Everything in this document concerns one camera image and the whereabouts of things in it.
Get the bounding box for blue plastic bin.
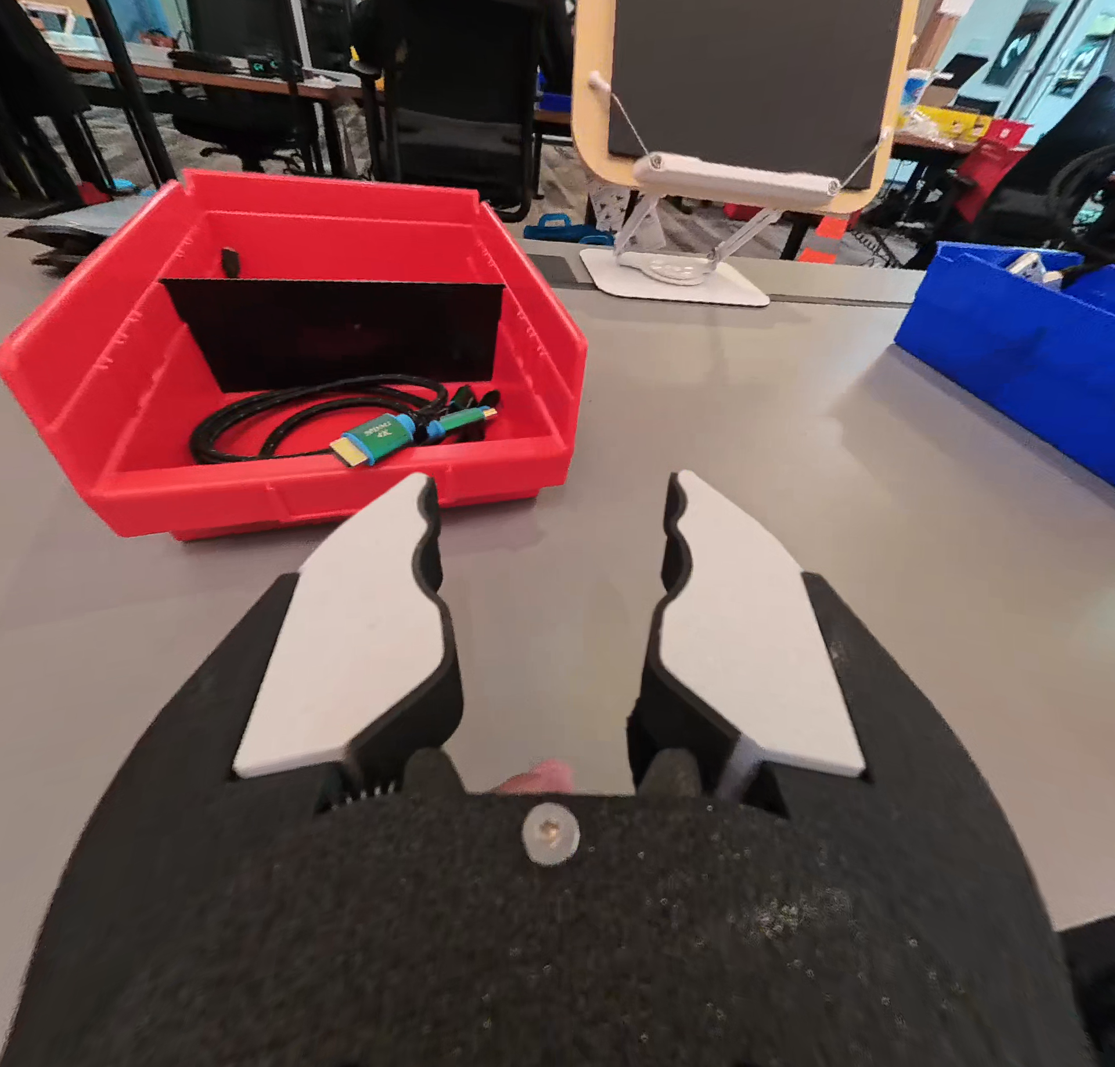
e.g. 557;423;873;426
893;240;1115;488

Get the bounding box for red plastic bin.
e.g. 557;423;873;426
1;168;590;542

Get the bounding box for black metal pole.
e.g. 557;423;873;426
67;0;179;192

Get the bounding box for wooden desk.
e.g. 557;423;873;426
53;48;379;183

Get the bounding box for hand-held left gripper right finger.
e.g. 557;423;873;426
628;470;867;807

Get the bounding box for tablet stand with dark board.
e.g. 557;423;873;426
572;0;921;192

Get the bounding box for black braided cable green plug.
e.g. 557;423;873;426
187;374;505;472

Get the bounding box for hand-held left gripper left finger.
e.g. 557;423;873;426
232;472;466;807

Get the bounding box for black office chair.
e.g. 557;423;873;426
354;0;580;227

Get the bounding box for blue floor crate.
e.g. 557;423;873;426
521;209;614;247

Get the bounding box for black bin divider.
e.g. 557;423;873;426
159;273;508;394

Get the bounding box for yellow plastic bin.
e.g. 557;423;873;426
913;104;998;145

